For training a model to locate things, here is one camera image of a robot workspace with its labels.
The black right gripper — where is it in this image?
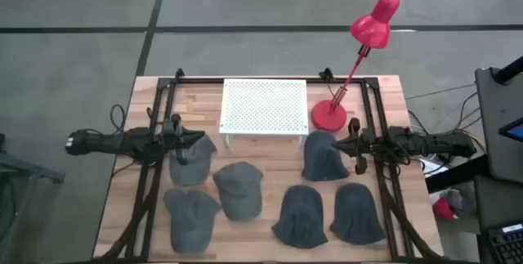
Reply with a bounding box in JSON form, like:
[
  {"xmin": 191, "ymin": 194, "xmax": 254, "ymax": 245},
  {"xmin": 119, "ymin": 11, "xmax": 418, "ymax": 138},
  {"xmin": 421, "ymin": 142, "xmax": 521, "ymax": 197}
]
[{"xmin": 332, "ymin": 116, "xmax": 390, "ymax": 176}]

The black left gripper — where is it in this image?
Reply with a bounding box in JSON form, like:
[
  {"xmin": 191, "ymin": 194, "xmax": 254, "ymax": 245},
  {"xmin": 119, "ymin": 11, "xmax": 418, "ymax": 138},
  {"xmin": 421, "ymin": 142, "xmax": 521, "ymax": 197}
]
[{"xmin": 161, "ymin": 112, "xmax": 207, "ymax": 166}]

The dark beanie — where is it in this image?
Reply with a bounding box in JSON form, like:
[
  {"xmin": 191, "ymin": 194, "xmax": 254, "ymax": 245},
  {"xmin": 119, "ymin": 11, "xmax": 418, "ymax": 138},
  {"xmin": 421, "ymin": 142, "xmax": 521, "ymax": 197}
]
[{"xmin": 301, "ymin": 129, "xmax": 351, "ymax": 183}]

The grey baseball cap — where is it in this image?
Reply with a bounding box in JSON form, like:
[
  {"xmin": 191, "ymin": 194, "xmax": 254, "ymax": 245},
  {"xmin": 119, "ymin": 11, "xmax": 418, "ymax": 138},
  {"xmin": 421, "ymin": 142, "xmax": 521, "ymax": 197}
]
[
  {"xmin": 163, "ymin": 188, "xmax": 222, "ymax": 255},
  {"xmin": 168, "ymin": 132, "xmax": 218, "ymax": 187},
  {"xmin": 212, "ymin": 161, "xmax": 265, "ymax": 222}
]

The dark denim bucket hat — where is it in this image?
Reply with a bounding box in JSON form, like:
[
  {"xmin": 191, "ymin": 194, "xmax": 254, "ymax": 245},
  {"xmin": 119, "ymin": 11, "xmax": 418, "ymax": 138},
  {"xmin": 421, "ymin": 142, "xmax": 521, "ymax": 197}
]
[
  {"xmin": 271, "ymin": 185, "xmax": 329, "ymax": 250},
  {"xmin": 329, "ymin": 181, "xmax": 387, "ymax": 246}
]

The white perforated metal shelf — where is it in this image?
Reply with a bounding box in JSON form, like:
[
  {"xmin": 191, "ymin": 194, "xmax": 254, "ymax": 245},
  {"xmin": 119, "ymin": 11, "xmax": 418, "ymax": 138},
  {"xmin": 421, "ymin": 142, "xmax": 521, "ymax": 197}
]
[{"xmin": 219, "ymin": 78, "xmax": 311, "ymax": 147}]

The white paper sheet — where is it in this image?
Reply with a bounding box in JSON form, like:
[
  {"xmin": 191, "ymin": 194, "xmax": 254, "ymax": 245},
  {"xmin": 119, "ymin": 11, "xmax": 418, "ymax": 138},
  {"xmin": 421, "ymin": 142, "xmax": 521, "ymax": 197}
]
[{"xmin": 419, "ymin": 159, "xmax": 449, "ymax": 178}]

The red object on floor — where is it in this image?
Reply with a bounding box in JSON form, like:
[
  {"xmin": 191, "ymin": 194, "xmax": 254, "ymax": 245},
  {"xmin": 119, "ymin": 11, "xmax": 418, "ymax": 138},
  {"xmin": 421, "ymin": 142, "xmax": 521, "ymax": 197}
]
[{"xmin": 431, "ymin": 196, "xmax": 459, "ymax": 221}]

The red desk lamp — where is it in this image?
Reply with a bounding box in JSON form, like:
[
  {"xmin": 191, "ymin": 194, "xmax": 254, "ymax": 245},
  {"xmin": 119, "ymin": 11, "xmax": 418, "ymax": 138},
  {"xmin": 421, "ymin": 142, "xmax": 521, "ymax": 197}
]
[{"xmin": 310, "ymin": 0, "xmax": 401, "ymax": 133}]

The grey side table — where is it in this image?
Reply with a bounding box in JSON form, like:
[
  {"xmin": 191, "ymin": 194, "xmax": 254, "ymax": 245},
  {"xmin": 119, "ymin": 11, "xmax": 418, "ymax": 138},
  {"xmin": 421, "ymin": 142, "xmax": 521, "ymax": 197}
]
[{"xmin": 474, "ymin": 66, "xmax": 523, "ymax": 184}]

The tablet with blue screen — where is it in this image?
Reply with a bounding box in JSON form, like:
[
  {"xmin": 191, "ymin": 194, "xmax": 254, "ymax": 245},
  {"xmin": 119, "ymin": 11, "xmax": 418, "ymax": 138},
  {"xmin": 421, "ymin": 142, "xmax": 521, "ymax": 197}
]
[{"xmin": 498, "ymin": 117, "xmax": 523, "ymax": 143}]

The grey metal stand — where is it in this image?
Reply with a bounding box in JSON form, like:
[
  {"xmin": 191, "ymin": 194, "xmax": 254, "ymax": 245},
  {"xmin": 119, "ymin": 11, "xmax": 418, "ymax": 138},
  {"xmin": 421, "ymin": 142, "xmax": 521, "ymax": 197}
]
[{"xmin": 0, "ymin": 132, "xmax": 66, "ymax": 264}]

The black keyboard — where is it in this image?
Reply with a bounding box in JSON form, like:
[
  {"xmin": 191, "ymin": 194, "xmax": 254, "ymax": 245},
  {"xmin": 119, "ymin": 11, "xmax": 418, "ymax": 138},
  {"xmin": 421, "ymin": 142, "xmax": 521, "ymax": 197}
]
[{"xmin": 485, "ymin": 221, "xmax": 523, "ymax": 264}]

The black aluminium table frame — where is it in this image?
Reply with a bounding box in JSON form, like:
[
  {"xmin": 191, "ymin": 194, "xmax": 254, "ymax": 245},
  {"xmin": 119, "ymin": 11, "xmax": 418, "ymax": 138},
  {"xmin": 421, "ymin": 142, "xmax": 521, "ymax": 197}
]
[{"xmin": 93, "ymin": 67, "xmax": 447, "ymax": 263}]

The black looped cable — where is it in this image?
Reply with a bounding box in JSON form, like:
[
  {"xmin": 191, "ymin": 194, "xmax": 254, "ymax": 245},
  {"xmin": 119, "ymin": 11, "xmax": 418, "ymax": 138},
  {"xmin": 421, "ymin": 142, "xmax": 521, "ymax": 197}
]
[{"xmin": 109, "ymin": 103, "xmax": 127, "ymax": 134}]

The thin black floor cable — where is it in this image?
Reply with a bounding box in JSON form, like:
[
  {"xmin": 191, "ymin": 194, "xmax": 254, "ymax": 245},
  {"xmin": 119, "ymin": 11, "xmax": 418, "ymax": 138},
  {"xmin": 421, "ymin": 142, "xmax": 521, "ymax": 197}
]
[{"xmin": 404, "ymin": 83, "xmax": 478, "ymax": 101}]

